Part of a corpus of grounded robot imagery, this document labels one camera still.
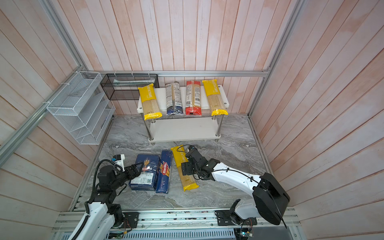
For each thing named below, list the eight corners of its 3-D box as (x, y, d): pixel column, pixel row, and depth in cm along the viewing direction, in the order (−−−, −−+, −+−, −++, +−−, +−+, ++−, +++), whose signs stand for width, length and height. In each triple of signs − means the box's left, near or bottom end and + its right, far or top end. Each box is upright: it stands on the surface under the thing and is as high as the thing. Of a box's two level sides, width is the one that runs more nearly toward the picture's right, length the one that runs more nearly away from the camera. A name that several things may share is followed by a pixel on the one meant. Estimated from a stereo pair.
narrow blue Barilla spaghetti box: (156, 193, 83) (155, 191, 80) (162, 153, 100) (161, 150, 97) (168, 193, 83) (168, 191, 80) (172, 153, 100) (171, 150, 97)
